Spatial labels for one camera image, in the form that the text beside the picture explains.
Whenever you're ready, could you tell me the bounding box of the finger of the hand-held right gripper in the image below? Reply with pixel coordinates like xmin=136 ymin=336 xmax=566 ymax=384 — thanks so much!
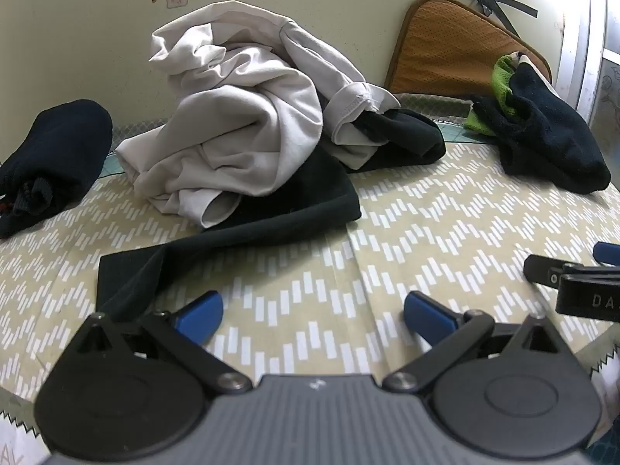
xmin=593 ymin=241 xmax=620 ymax=268
xmin=524 ymin=254 xmax=620 ymax=323

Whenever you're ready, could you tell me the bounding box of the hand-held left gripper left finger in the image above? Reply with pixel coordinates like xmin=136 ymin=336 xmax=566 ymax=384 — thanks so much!
xmin=72 ymin=291 xmax=253 ymax=394

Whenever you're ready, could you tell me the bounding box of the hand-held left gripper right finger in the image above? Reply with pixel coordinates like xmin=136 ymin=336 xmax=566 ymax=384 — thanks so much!
xmin=382 ymin=291 xmax=565 ymax=394

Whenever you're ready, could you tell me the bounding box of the black garment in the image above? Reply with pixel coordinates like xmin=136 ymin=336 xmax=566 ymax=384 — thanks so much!
xmin=96 ymin=145 xmax=363 ymax=323

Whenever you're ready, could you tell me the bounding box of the white garment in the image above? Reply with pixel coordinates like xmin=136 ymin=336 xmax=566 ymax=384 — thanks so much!
xmin=115 ymin=2 xmax=402 ymax=229

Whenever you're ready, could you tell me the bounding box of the beige zigzag mat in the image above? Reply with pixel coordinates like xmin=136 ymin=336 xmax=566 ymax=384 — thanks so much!
xmin=0 ymin=102 xmax=620 ymax=446

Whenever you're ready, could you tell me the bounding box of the black sock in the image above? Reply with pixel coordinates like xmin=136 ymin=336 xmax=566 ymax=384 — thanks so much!
xmin=472 ymin=65 xmax=612 ymax=193

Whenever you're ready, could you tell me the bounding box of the black fleece cloth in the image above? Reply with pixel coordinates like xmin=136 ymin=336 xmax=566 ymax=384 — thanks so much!
xmin=356 ymin=108 xmax=446 ymax=173

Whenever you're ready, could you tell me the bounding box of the green cloth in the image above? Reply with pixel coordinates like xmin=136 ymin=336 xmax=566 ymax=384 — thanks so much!
xmin=462 ymin=54 xmax=523 ymax=136

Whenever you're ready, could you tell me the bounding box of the rolled dark navy cloth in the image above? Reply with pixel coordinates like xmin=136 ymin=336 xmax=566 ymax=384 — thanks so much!
xmin=0 ymin=99 xmax=114 ymax=239

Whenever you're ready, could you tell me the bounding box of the orange mesh cushion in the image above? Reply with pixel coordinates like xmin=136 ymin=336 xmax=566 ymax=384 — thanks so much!
xmin=385 ymin=0 xmax=553 ymax=98

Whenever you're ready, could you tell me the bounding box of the white window frame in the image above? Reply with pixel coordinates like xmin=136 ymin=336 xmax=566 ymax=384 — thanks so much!
xmin=557 ymin=0 xmax=620 ymax=124

